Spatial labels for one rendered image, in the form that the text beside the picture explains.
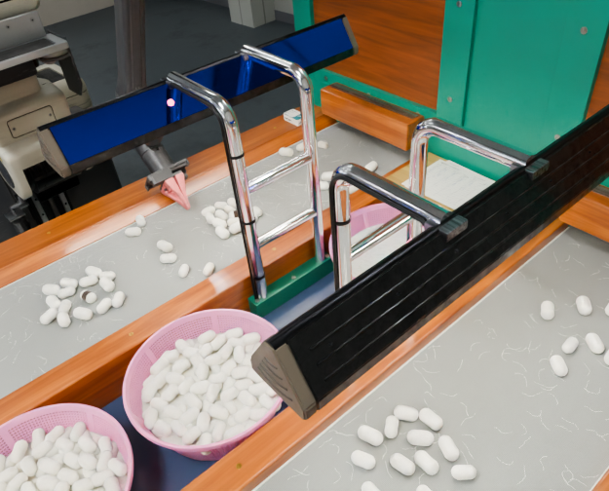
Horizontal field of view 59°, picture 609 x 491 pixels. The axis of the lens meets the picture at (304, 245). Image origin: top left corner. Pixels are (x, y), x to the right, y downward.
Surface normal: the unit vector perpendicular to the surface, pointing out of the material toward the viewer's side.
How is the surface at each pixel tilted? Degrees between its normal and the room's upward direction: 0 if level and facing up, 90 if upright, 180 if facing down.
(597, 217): 90
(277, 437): 0
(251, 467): 0
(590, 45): 90
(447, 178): 0
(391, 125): 90
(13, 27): 90
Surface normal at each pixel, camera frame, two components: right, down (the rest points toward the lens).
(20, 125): 0.70, 0.52
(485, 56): -0.76, 0.47
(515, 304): -0.08, -0.76
